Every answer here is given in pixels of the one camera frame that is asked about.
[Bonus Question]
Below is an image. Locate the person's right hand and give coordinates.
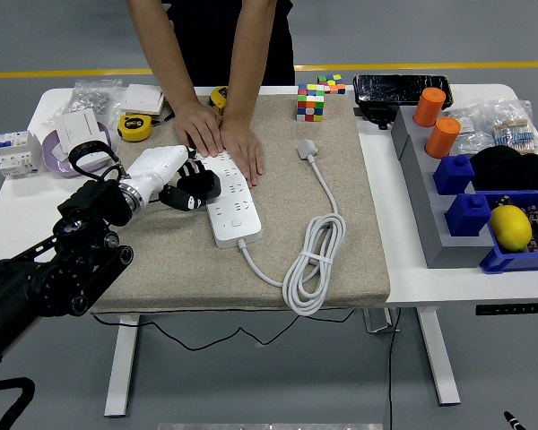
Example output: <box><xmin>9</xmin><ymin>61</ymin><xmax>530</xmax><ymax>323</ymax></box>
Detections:
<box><xmin>173</xmin><ymin>98</ymin><xmax>225</xmax><ymax>162</ymax></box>

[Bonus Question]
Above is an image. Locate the person's left hand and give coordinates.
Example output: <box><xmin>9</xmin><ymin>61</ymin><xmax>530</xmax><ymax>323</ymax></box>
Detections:
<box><xmin>218</xmin><ymin>116</ymin><xmax>265</xmax><ymax>189</ymax></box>

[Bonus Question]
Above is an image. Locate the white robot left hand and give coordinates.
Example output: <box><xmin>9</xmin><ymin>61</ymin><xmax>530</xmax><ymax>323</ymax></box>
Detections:
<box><xmin>124</xmin><ymin>143</ymin><xmax>210</xmax><ymax>212</ymax></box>

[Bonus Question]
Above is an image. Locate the black power adapter plug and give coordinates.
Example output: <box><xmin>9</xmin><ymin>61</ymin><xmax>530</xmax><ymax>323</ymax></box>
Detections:
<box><xmin>175</xmin><ymin>168</ymin><xmax>222</xmax><ymax>202</ymax></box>

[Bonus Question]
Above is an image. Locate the white power strip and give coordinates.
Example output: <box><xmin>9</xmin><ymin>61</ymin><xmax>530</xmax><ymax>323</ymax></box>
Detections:
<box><xmin>195</xmin><ymin>150</ymin><xmax>265</xmax><ymax>250</ymax></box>

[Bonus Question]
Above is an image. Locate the black adapter cord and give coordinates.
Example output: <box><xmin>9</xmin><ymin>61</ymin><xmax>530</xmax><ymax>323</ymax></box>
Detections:
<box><xmin>91</xmin><ymin>306</ymin><xmax>358</xmax><ymax>353</ymax></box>

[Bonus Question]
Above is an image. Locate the large Rubik's cube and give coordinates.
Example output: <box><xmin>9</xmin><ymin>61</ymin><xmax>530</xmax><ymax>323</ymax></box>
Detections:
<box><xmin>295</xmin><ymin>83</ymin><xmax>326</xmax><ymax>123</ymax></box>

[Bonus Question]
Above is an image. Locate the clear bag of screws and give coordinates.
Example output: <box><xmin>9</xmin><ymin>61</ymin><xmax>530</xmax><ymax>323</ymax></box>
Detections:
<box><xmin>42</xmin><ymin>79</ymin><xmax>126</xmax><ymax>126</ymax></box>

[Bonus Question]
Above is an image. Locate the white table leg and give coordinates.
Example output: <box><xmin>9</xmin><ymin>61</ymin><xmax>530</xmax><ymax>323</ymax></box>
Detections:
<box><xmin>103</xmin><ymin>314</ymin><xmax>141</xmax><ymax>418</ymax></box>
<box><xmin>415</xmin><ymin>307</ymin><xmax>462</xmax><ymax>408</ymax></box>

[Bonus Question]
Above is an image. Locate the person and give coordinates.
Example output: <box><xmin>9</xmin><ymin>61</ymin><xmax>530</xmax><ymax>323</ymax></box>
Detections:
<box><xmin>161</xmin><ymin>0</ymin><xmax>296</xmax><ymax>87</ymax></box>

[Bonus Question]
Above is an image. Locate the grey-brown mat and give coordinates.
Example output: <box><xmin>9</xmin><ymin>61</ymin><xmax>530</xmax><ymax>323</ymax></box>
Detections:
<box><xmin>91</xmin><ymin>93</ymin><xmax>392</xmax><ymax>314</ymax></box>

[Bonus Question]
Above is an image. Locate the purple bowl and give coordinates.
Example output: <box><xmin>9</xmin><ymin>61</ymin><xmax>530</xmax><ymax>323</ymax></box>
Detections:
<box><xmin>41</xmin><ymin>121</ymin><xmax>114</xmax><ymax>179</ymax></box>

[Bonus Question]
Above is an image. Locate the small Rubik's cube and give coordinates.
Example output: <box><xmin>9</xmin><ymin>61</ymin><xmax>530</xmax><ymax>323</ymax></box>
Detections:
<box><xmin>317</xmin><ymin>73</ymin><xmax>347</xmax><ymax>96</ymax></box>

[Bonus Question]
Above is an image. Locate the black table control panel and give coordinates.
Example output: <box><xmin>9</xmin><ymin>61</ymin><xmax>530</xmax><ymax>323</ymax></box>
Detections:
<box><xmin>474</xmin><ymin>303</ymin><xmax>538</xmax><ymax>317</ymax></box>

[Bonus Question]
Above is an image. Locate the black plastic holder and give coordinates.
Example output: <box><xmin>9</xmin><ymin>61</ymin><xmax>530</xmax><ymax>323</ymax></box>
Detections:
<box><xmin>355</xmin><ymin>101</ymin><xmax>400</xmax><ymax>131</ymax></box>

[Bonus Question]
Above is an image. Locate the white circuit breaker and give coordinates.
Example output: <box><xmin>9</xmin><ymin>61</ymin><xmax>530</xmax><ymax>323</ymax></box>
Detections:
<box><xmin>0</xmin><ymin>130</ymin><xmax>43</xmax><ymax>180</ymax></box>

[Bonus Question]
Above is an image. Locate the blue plastic bin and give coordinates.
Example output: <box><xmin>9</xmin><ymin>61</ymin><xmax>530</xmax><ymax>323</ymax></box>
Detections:
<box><xmin>478</xmin><ymin>188</ymin><xmax>538</xmax><ymax>275</ymax></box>

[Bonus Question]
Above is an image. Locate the black plastic-wrapped tray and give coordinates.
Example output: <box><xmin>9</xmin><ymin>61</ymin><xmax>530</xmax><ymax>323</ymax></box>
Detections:
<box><xmin>352</xmin><ymin>73</ymin><xmax>455</xmax><ymax>111</ymax></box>

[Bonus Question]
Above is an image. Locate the grey stepped stand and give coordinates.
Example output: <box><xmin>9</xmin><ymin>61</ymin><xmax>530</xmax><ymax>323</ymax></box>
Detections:
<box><xmin>390</xmin><ymin>106</ymin><xmax>499</xmax><ymax>270</ymax></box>

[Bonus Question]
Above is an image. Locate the orange cylinder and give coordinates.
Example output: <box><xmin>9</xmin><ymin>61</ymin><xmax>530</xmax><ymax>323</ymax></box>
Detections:
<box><xmin>424</xmin><ymin>116</ymin><xmax>463</xmax><ymax>160</ymax></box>
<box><xmin>412</xmin><ymin>87</ymin><xmax>447</xmax><ymax>128</ymax></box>

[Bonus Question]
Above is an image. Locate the yellow lemon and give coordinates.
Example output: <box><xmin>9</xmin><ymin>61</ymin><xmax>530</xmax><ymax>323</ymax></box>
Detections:
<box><xmin>489</xmin><ymin>205</ymin><xmax>534</xmax><ymax>253</ymax></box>

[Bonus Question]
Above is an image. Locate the blue block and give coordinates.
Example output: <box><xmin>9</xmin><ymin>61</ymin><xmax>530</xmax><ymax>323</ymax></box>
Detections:
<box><xmin>432</xmin><ymin>154</ymin><xmax>476</xmax><ymax>196</ymax></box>
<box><xmin>444</xmin><ymin>193</ymin><xmax>493</xmax><ymax>238</ymax></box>

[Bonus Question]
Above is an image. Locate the clear plastic bag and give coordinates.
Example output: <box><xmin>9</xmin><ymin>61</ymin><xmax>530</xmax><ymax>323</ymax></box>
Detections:
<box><xmin>446</xmin><ymin>105</ymin><xmax>499</xmax><ymax>157</ymax></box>

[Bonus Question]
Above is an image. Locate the black cloth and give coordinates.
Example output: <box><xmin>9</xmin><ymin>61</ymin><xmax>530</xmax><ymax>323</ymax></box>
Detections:
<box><xmin>469</xmin><ymin>145</ymin><xmax>538</xmax><ymax>193</ymax></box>

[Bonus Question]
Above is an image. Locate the clear bag of resistors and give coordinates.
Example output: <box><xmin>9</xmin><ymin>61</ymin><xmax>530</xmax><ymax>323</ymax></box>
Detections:
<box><xmin>491</xmin><ymin>99</ymin><xmax>538</xmax><ymax>156</ymax></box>

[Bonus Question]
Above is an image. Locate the yellow tape measure with lanyard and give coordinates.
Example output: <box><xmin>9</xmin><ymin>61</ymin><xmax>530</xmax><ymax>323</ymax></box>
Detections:
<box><xmin>117</xmin><ymin>111</ymin><xmax>177</xmax><ymax>143</ymax></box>

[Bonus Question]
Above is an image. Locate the white power strip cord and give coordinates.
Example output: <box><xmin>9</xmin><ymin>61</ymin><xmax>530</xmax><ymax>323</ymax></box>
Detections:
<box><xmin>237</xmin><ymin>138</ymin><xmax>347</xmax><ymax>317</ymax></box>

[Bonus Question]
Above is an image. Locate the white switch box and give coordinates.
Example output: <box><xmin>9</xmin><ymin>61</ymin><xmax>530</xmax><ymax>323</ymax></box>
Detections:
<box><xmin>118</xmin><ymin>83</ymin><xmax>167</xmax><ymax>116</ymax></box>

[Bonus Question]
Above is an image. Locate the white wall socket panel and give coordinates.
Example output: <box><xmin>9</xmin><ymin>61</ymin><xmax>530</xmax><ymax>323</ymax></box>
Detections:
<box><xmin>69</xmin><ymin>132</ymin><xmax>114</xmax><ymax>171</ymax></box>

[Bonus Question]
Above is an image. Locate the white blank switch plate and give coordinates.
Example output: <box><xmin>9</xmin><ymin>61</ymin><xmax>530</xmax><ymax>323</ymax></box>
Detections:
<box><xmin>55</xmin><ymin>109</ymin><xmax>102</xmax><ymax>147</ymax></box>

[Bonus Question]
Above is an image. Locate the black hanging cable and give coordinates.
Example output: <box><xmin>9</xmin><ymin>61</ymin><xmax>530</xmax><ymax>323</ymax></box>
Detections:
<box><xmin>386</xmin><ymin>308</ymin><xmax>403</xmax><ymax>430</ymax></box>

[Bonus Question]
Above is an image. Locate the metal under-table bracket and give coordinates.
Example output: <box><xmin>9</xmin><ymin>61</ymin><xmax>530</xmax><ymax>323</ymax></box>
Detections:
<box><xmin>362</xmin><ymin>307</ymin><xmax>401</xmax><ymax>334</ymax></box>

